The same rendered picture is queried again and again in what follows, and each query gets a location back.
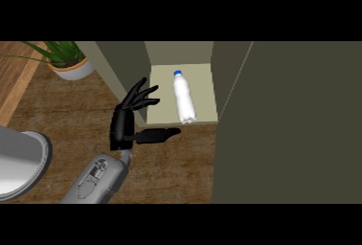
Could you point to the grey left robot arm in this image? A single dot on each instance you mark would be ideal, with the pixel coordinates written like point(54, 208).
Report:
point(96, 180)

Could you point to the green plant in white pot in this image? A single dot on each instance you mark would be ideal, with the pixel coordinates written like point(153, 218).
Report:
point(65, 60)

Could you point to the olive open cabinet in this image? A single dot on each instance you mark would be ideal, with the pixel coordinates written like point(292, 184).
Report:
point(199, 92)

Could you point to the clear water bottle blue cap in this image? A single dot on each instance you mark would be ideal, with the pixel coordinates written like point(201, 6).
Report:
point(184, 95)

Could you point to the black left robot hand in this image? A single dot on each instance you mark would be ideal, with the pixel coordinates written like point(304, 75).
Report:
point(122, 124)

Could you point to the dark grey cabinet door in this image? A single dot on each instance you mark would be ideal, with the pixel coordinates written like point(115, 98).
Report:
point(291, 127)

